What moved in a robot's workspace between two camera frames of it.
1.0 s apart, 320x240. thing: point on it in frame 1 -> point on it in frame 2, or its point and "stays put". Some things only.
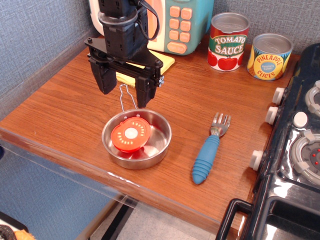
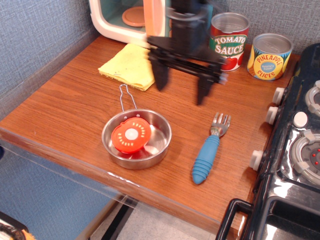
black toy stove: (286, 199) stays put
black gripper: (139, 63) -> (188, 49)
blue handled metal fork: (205, 157) stays put
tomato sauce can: (229, 33) stays put
